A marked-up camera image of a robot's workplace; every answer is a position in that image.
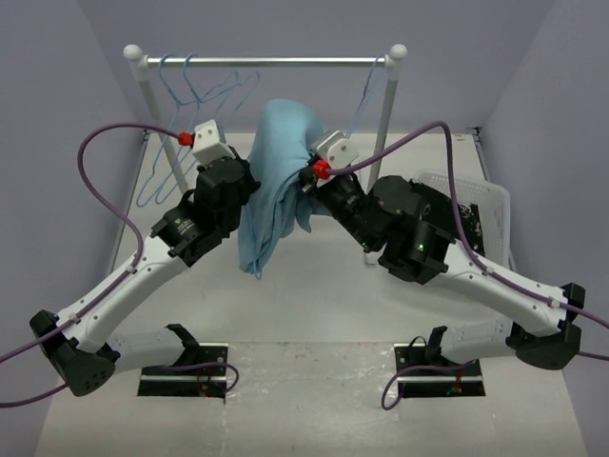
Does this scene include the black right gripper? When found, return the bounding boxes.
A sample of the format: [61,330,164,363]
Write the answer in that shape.
[286,149,379,250]

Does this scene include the light blue trousers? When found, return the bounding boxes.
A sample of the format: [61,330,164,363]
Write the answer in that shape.
[238,99,324,276]

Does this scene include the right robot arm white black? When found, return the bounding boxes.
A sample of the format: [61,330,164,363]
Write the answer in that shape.
[299,167,584,374]

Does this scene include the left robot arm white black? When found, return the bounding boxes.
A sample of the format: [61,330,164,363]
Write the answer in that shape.
[29,146,260,397]

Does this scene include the white plastic basket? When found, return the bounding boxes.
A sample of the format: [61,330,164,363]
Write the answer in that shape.
[415,169,510,268]

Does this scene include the silver clothes rack with white feet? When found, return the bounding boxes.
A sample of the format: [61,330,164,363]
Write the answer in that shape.
[122,44,408,266]

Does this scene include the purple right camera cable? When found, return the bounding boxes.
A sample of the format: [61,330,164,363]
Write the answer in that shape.
[327,120,609,411]

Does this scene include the purple camera cable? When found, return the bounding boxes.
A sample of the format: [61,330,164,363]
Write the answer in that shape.
[0,122,240,409]
[327,120,609,411]

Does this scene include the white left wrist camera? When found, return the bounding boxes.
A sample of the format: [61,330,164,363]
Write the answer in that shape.
[191,119,235,167]

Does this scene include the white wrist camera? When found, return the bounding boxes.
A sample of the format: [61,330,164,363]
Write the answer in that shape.
[191,119,235,167]
[310,130,359,188]

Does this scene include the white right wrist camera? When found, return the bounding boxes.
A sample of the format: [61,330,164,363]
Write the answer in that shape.
[310,130,359,188]

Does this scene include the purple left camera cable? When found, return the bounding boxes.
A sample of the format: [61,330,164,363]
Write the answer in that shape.
[0,122,240,409]

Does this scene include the aluminium rail right table edge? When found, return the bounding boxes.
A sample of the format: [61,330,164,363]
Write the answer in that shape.
[468,128,491,182]

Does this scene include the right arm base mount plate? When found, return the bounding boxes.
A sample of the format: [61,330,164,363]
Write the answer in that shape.
[394,341,486,399]

